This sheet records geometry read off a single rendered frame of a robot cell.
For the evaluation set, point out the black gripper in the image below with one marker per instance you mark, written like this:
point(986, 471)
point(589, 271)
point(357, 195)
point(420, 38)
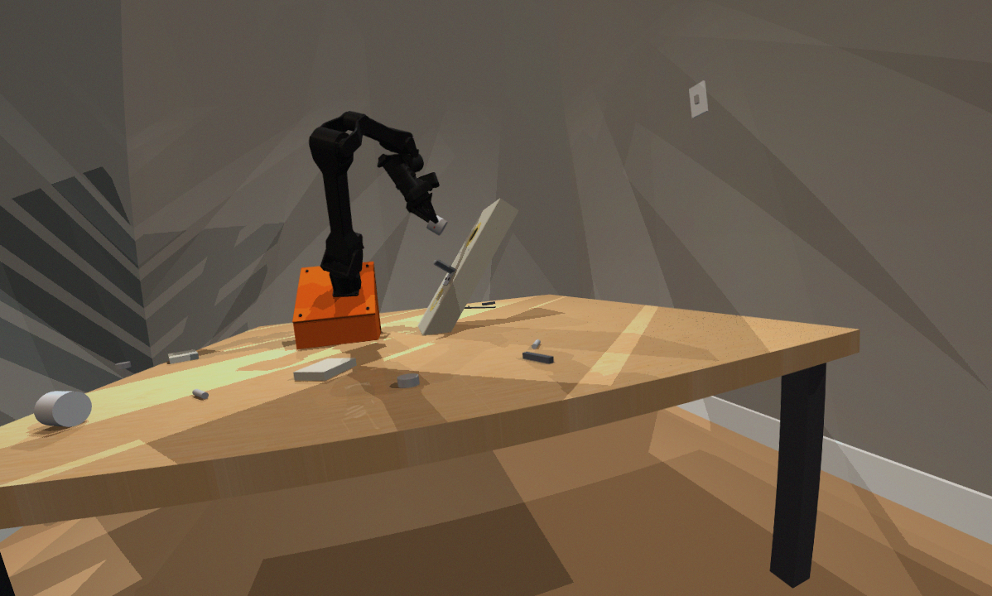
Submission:
point(416, 195)

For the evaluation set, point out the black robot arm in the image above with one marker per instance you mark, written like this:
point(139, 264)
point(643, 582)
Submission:
point(333, 150)

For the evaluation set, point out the white cylinder with two slots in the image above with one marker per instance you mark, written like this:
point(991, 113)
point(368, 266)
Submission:
point(437, 227)

